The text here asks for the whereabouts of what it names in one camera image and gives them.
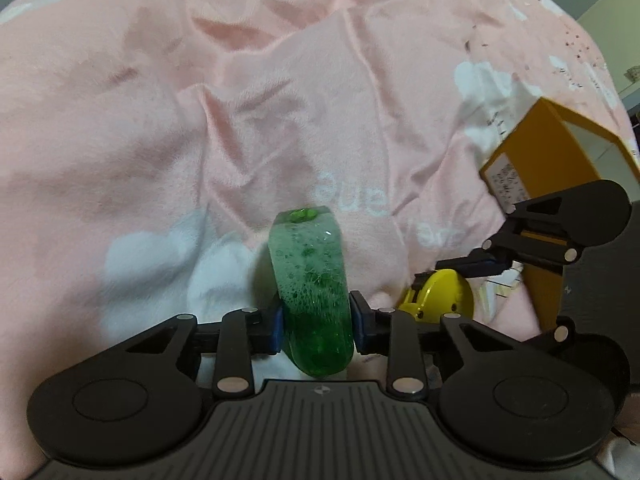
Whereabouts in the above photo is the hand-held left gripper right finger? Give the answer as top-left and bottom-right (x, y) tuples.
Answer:
(350, 291), (516, 401)

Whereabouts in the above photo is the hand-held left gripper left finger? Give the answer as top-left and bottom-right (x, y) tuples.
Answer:
(125, 305), (285, 401)

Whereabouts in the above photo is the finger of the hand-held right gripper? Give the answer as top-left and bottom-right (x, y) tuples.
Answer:
(435, 192), (582, 279)

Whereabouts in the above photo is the yellow round tape measure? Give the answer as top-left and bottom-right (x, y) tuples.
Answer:
(397, 268), (474, 322)

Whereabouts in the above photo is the green liquid bottle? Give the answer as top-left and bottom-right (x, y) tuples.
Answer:
(267, 206), (355, 380)

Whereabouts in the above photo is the yellow cardboard box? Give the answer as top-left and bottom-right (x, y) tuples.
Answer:
(479, 97), (640, 333)

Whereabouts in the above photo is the pink printed blanket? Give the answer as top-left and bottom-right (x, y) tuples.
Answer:
(0, 0), (631, 466)

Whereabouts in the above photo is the cream door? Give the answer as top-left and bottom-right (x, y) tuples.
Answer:
(576, 0), (640, 101)

